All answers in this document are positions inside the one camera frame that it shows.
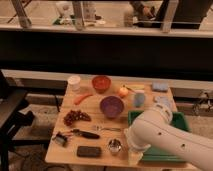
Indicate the bunch of red grapes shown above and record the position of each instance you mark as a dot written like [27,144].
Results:
[73,116]

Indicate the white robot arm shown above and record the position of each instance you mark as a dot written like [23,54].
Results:
[152,128]

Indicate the green plastic tray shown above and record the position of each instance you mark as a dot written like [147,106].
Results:
[154,154]

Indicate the red bowl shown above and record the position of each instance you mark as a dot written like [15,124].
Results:
[101,83]

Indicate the grey blue cloth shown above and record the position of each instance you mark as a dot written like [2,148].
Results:
[163,101]

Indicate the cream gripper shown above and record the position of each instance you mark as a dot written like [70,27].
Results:
[134,157]

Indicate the black binder clip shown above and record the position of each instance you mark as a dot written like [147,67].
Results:
[60,139]

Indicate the orange carrot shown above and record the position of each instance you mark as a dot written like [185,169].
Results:
[80,98]

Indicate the white plastic cup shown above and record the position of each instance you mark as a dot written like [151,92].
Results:
[74,82]

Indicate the light blue cup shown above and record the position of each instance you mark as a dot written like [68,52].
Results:
[139,99]

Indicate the purple bowl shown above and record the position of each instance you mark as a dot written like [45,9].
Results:
[111,106]

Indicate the yellow apple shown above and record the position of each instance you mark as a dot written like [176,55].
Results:
[123,92]

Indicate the small metal cup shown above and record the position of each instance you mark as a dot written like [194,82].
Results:
[114,146]

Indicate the dark rectangular eraser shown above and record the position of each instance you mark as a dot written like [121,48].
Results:
[89,151]

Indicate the blue sponge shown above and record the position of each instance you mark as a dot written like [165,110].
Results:
[160,87]

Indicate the black chair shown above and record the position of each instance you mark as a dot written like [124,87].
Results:
[11,119]

